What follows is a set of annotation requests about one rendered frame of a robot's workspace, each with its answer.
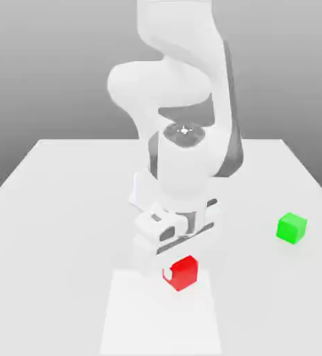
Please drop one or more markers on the small green cube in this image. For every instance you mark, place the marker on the small green cube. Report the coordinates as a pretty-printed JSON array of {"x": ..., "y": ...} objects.
[{"x": 290, "y": 228}]

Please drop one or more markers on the small red cube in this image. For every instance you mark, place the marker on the small red cube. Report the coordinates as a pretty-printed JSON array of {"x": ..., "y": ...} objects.
[{"x": 185, "y": 274}]

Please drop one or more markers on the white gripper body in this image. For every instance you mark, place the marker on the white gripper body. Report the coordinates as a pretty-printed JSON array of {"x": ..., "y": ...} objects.
[{"x": 188, "y": 243}]

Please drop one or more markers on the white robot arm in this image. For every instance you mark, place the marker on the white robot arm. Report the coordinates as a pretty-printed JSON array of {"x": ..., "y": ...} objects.
[{"x": 177, "y": 83}]

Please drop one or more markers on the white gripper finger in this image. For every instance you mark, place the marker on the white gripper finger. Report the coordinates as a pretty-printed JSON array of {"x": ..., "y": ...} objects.
[{"x": 168, "y": 274}]

